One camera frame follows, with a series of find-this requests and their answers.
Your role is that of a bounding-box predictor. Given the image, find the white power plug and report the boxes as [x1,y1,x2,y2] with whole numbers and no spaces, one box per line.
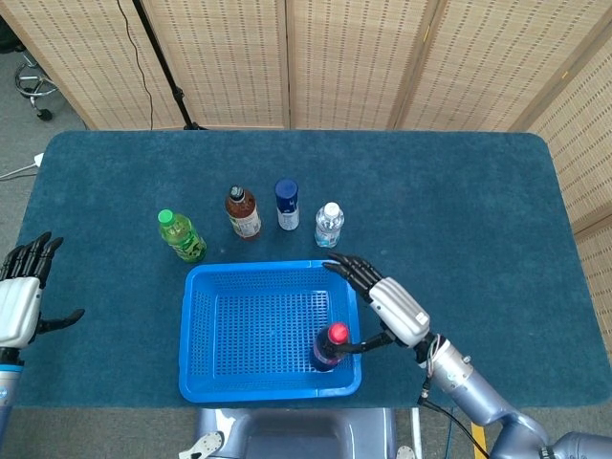
[0,151,46,181]

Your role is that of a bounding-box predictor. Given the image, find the cola bottle red cap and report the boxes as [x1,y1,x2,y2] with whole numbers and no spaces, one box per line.
[311,321,352,373]

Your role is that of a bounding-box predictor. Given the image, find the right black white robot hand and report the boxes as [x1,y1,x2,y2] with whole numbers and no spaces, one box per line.
[322,251,431,358]

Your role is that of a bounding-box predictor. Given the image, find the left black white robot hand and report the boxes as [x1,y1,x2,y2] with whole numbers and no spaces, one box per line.
[0,231,86,350]

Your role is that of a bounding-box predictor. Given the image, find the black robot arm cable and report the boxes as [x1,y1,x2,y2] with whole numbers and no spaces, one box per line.
[418,377,492,459]

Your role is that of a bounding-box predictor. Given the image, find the amber tea bottle black cap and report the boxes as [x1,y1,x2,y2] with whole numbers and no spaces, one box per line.
[224,186,263,242]

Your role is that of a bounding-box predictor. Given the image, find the thin black hanging cable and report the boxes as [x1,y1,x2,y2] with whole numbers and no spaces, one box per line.
[116,0,155,131]

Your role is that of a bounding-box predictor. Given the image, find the chrome base stool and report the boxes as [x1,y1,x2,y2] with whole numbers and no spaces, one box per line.
[13,52,61,121]

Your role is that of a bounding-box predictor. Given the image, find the teal table mat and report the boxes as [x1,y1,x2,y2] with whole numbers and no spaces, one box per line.
[0,129,612,410]

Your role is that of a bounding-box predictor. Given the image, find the yellow floor tape strip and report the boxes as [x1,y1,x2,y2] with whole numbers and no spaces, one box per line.
[470,420,490,459]

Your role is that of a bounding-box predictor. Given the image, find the clear water bottle white cap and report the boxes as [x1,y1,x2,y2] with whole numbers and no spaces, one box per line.
[314,201,345,249]

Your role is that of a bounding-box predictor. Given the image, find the green soda bottle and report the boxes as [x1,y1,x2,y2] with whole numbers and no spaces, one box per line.
[157,208,208,264]

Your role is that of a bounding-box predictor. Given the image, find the blue cap bottle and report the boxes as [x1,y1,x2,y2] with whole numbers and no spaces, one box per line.
[273,178,301,232]

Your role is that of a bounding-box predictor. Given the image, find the white table leg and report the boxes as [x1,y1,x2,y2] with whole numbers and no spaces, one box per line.
[410,407,425,459]

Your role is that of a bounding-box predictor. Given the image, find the black tripod stand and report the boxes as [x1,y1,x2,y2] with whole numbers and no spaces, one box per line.
[131,0,208,131]

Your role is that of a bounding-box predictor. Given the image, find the grey blue robot torso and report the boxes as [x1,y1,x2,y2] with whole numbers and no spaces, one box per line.
[177,407,418,459]

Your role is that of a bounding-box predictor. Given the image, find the blue perforated plastic basket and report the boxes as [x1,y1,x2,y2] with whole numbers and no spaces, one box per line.
[178,259,363,404]

